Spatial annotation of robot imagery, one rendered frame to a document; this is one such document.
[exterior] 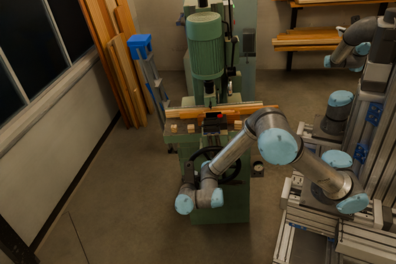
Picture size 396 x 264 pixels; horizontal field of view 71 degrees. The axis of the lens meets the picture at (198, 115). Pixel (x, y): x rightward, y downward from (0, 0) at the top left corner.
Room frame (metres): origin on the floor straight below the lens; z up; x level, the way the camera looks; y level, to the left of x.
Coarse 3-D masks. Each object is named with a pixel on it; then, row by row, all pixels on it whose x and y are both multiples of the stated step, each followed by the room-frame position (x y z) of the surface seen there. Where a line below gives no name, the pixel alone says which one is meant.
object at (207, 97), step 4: (204, 88) 1.44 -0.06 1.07; (204, 92) 1.40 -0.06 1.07; (204, 96) 1.35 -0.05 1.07; (208, 96) 1.35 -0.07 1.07; (212, 96) 1.34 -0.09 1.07; (204, 100) 1.34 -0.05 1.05; (208, 100) 1.34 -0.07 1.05; (212, 100) 1.34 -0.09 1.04; (204, 104) 1.34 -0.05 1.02; (208, 104) 1.34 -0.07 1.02; (212, 104) 1.34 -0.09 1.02
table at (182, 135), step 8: (168, 120) 1.39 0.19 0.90; (176, 120) 1.38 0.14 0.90; (184, 120) 1.37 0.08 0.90; (192, 120) 1.36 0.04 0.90; (240, 120) 1.31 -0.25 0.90; (168, 128) 1.31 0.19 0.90; (184, 128) 1.29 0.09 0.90; (200, 128) 1.27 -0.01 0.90; (232, 128) 1.24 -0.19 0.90; (168, 136) 1.25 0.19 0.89; (176, 136) 1.24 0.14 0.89; (184, 136) 1.24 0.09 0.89; (192, 136) 1.23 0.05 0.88; (200, 136) 1.23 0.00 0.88; (232, 136) 1.22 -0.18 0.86; (200, 144) 1.17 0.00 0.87
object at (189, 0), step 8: (184, 0) 1.70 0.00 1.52; (192, 0) 1.67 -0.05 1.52; (208, 0) 1.63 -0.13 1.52; (216, 0) 1.61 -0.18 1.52; (184, 8) 1.58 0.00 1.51; (184, 16) 1.58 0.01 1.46; (224, 24) 1.57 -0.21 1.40; (224, 32) 1.56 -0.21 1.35; (224, 40) 1.56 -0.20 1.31; (224, 48) 1.56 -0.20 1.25; (224, 56) 1.56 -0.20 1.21; (224, 64) 1.56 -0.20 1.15; (224, 72) 1.56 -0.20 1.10; (192, 80) 1.58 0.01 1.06; (224, 80) 1.56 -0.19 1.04; (224, 88) 1.56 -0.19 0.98; (200, 96) 1.57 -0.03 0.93; (216, 96) 1.57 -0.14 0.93; (224, 96) 1.56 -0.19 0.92; (200, 104) 1.57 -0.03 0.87
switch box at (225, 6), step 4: (224, 4) 1.66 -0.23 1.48; (232, 4) 1.65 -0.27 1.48; (224, 8) 1.65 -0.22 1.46; (228, 8) 1.65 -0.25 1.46; (232, 8) 1.64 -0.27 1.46; (224, 12) 1.65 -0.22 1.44; (228, 12) 1.65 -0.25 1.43; (232, 12) 1.64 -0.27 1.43; (224, 16) 1.65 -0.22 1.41; (228, 16) 1.65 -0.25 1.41; (232, 16) 1.64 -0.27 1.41; (224, 20) 1.65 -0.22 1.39; (228, 20) 1.65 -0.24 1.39; (232, 20) 1.64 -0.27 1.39; (232, 24) 1.64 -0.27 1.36; (232, 28) 1.64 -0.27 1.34
